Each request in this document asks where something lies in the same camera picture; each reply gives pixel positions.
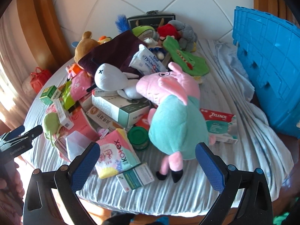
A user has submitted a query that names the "green round tin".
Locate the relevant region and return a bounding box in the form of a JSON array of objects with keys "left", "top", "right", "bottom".
[{"left": 127, "top": 127, "right": 149, "bottom": 150}]

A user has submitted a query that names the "small teal medicine box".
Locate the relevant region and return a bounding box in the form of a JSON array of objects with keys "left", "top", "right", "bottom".
[{"left": 116, "top": 163, "right": 155, "bottom": 193}]

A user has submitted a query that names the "Kotex pad pack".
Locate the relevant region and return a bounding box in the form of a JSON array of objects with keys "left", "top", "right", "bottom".
[{"left": 96, "top": 128, "right": 141, "bottom": 179}]

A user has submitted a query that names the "red plush toy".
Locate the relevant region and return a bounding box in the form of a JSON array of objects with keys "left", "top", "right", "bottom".
[{"left": 157, "top": 23, "right": 181, "bottom": 40}]

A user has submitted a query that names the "pink tissue pack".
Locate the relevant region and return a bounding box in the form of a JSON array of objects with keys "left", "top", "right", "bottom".
[{"left": 53, "top": 107, "right": 100, "bottom": 155}]

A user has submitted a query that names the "dark purple plush cushion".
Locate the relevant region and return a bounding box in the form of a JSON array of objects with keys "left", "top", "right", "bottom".
[{"left": 79, "top": 31, "right": 145, "bottom": 77}]

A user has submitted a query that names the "red handbag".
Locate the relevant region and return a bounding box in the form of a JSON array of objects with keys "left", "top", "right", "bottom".
[{"left": 30, "top": 67, "right": 52, "bottom": 94}]

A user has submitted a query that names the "window curtain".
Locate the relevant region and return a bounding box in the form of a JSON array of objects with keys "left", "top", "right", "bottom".
[{"left": 1, "top": 0, "right": 38, "bottom": 129}]

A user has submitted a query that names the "pink pad pack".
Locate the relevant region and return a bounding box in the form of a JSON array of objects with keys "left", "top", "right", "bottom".
[{"left": 70, "top": 71, "right": 93, "bottom": 102}]

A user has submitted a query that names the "person's left hand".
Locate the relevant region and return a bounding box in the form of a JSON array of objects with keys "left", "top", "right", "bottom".
[{"left": 1, "top": 160, "right": 24, "bottom": 216}]

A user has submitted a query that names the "pink pig plush toy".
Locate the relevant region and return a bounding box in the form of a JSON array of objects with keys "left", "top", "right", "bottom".
[{"left": 136, "top": 62, "right": 216, "bottom": 183}]

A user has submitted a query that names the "brown bear plush toy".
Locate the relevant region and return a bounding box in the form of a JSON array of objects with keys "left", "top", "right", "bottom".
[{"left": 74, "top": 31, "right": 100, "bottom": 63}]

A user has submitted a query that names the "green crocodile plush toy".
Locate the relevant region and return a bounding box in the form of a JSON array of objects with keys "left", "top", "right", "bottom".
[{"left": 162, "top": 36, "right": 209, "bottom": 76}]

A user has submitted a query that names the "blue feather duster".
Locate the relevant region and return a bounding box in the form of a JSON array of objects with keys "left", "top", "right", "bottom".
[{"left": 115, "top": 14, "right": 131, "bottom": 33}]

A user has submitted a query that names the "light blue plastic paddle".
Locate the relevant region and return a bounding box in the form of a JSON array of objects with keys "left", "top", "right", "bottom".
[{"left": 71, "top": 41, "right": 79, "bottom": 48}]

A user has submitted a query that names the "large white green box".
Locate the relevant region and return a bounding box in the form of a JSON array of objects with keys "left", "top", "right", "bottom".
[{"left": 92, "top": 95, "right": 151, "bottom": 128}]

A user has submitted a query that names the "white wet wipes pack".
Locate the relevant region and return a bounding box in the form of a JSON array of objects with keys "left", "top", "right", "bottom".
[{"left": 129, "top": 44, "right": 168, "bottom": 76}]

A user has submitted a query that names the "grey elephant plush toy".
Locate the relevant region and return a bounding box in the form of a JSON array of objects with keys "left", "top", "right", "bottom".
[{"left": 168, "top": 20, "right": 198, "bottom": 52}]

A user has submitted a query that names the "long white tube box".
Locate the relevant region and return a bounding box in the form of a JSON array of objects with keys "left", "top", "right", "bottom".
[{"left": 53, "top": 99, "right": 74, "bottom": 130}]

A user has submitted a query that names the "Tylenol medicine box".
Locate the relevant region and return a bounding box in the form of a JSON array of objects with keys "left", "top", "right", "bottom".
[{"left": 200, "top": 109, "right": 238, "bottom": 144}]

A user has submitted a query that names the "black gift box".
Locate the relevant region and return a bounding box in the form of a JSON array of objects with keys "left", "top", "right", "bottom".
[{"left": 127, "top": 10, "right": 176, "bottom": 29}]

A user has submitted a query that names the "white seal plush toy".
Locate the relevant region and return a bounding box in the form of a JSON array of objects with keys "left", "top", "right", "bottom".
[{"left": 86, "top": 64, "right": 143, "bottom": 100}]

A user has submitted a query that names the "orange white medicine box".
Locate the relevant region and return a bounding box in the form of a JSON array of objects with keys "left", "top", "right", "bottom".
[{"left": 86, "top": 106, "right": 123, "bottom": 132}]

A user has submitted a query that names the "green frog plush toy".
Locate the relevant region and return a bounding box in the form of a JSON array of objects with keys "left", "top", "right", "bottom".
[{"left": 132, "top": 25, "right": 158, "bottom": 41}]

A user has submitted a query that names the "blue plastic crate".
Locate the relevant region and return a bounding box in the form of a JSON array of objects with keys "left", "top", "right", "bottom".
[{"left": 232, "top": 7, "right": 299, "bottom": 138}]

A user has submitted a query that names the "green tea box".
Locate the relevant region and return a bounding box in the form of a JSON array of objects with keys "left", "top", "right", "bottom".
[{"left": 39, "top": 85, "right": 61, "bottom": 105}]

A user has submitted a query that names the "yellow duck plush toy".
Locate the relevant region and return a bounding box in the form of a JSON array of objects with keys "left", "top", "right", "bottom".
[{"left": 98, "top": 36, "right": 112, "bottom": 45}]

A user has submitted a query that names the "lime green snack pack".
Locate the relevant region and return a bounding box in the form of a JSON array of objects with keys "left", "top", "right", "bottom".
[{"left": 61, "top": 81, "right": 75, "bottom": 110}]

